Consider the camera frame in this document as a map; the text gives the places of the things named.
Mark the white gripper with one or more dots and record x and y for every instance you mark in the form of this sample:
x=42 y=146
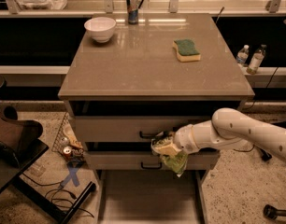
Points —
x=183 y=138

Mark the green jalapeno chip bag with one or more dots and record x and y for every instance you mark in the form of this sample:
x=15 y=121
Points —
x=177 y=163

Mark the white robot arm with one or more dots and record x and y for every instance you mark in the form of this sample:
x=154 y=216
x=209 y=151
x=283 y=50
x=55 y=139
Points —
x=227 y=129

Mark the open bottom drawer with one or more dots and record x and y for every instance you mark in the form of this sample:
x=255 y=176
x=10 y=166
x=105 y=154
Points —
x=152 y=197

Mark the grey drawer cabinet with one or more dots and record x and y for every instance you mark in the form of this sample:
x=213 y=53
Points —
x=137 y=73

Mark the middle grey drawer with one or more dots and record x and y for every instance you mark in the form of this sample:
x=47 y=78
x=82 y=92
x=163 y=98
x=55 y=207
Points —
x=137 y=160

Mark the grey drawer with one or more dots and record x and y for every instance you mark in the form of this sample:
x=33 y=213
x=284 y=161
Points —
x=127 y=129
x=137 y=160

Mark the top grey drawer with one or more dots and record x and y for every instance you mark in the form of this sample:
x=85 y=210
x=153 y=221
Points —
x=127 y=129

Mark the yellow green sponge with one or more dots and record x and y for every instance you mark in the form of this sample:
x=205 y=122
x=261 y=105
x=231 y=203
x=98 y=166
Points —
x=186 y=51

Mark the black stand leg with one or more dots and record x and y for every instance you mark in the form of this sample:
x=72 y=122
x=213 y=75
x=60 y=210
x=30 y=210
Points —
x=264 y=155

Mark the blue tape cross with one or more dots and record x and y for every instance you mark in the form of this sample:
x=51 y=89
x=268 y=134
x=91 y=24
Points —
x=72 y=176

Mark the red soda can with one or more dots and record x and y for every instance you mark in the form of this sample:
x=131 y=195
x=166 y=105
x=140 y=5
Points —
x=67 y=152

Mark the clear water bottle blue label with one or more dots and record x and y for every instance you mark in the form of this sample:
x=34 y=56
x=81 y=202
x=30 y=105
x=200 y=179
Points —
x=242 y=55

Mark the clear bottle yellowish label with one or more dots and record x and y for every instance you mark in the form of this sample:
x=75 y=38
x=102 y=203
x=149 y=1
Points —
x=256 y=60

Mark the black table leg bar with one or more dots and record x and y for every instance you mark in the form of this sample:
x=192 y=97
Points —
x=62 y=217

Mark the white ceramic bowl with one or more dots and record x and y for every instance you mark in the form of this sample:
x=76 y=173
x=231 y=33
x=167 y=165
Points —
x=100 y=29

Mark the black chair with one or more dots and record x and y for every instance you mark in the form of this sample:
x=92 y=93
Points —
x=20 y=146

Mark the wire basket with snacks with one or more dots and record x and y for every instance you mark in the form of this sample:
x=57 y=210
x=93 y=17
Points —
x=66 y=137

